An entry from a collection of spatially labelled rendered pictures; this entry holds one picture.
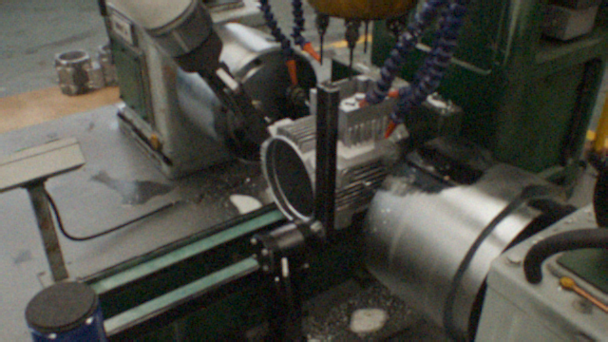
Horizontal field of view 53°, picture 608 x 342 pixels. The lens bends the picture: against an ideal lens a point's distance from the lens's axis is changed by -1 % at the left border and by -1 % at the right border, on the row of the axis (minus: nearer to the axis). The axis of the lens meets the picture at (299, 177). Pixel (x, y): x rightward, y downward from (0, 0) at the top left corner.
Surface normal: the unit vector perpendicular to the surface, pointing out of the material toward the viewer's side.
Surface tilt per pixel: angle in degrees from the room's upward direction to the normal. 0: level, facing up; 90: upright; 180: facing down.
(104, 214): 0
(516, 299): 90
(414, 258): 77
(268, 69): 90
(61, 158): 54
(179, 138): 90
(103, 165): 0
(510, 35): 90
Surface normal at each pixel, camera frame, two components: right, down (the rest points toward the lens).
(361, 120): 0.57, 0.44
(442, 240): -0.66, -0.23
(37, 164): 0.47, -0.14
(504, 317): -0.82, 0.31
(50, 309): 0.00, -0.84
